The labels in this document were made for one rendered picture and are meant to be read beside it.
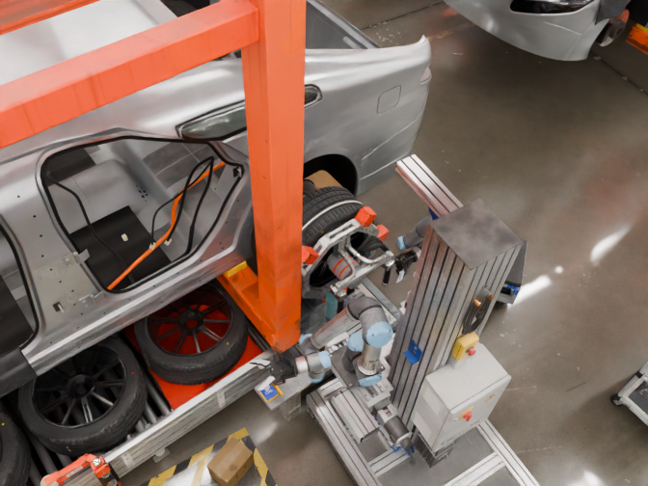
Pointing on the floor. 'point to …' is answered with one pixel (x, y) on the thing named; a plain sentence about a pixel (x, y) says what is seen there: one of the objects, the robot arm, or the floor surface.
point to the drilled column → (291, 408)
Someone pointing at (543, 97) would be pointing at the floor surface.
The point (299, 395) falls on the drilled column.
